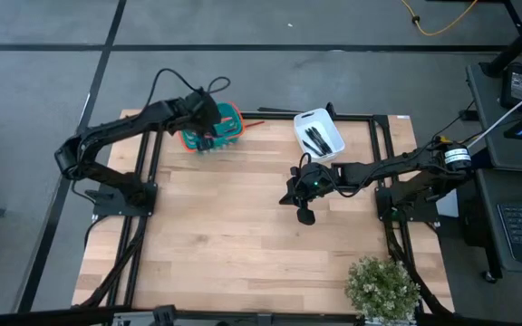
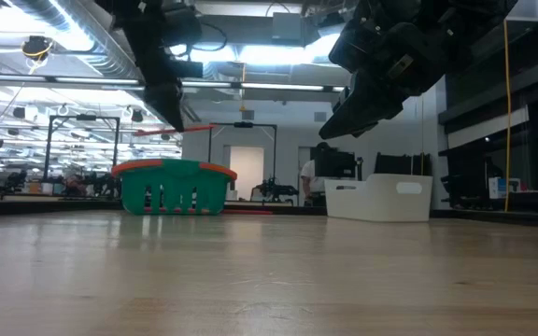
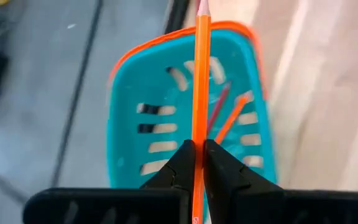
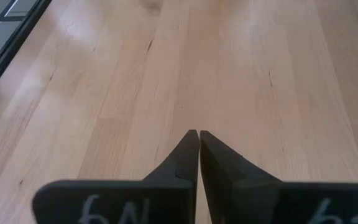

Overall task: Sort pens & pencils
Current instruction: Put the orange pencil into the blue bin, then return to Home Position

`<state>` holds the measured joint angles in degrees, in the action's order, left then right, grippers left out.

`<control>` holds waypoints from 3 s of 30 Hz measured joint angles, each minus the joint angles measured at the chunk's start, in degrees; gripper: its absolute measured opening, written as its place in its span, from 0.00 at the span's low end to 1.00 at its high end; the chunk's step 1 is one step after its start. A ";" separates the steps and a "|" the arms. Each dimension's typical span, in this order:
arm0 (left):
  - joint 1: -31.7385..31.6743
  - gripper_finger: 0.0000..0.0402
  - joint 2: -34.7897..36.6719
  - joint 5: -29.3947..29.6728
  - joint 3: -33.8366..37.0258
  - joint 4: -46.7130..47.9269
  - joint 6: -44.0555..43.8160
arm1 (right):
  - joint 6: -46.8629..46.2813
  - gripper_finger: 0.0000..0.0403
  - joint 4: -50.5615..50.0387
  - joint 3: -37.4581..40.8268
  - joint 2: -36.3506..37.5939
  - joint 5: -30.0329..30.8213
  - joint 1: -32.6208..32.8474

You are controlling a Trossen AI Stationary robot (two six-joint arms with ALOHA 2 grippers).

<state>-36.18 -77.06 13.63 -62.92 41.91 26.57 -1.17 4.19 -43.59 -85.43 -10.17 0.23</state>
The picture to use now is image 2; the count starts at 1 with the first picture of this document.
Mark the white plastic bin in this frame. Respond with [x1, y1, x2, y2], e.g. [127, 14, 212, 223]
[323, 173, 434, 224]

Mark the orange pencil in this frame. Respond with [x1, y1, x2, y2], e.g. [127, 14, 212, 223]
[133, 123, 218, 137]

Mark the red pencil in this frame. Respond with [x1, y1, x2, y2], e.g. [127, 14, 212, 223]
[221, 208, 275, 217]

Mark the teal basket with orange rim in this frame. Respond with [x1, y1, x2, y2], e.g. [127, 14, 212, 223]
[110, 158, 239, 217]

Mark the ceiling light strip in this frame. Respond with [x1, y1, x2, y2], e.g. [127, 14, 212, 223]
[179, 81, 347, 93]

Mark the dark background monitor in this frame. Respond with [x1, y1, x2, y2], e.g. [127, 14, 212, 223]
[313, 147, 364, 181]

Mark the grey ceiling box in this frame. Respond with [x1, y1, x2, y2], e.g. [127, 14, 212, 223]
[271, 11, 306, 47]

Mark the ceiling cable reel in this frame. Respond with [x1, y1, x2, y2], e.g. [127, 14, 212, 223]
[21, 35, 55, 63]

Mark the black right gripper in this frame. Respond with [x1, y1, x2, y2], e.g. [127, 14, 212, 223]
[318, 0, 478, 141]

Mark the black looped wrist cable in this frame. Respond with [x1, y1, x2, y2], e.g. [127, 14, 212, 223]
[189, 21, 229, 53]

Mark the black background rig frame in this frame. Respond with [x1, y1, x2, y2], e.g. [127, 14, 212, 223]
[208, 121, 278, 181]
[42, 113, 121, 183]

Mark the white cardboard box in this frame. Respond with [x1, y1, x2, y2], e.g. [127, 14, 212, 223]
[488, 175, 522, 201]

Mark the black metal table frame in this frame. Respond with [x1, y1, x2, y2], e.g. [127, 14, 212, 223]
[0, 195, 538, 230]

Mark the person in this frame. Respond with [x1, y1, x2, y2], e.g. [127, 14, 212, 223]
[299, 141, 332, 207]

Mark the silver ceiling duct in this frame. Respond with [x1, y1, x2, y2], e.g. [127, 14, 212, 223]
[9, 0, 147, 81]

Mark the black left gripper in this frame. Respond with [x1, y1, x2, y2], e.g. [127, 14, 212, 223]
[121, 2, 205, 133]

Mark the hanging yellow cable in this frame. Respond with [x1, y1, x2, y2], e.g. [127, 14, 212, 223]
[503, 18, 514, 214]

